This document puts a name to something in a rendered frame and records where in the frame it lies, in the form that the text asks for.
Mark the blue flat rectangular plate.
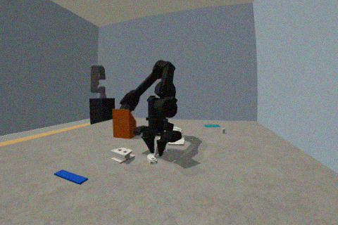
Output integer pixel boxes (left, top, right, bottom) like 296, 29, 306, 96
54, 169, 88, 184

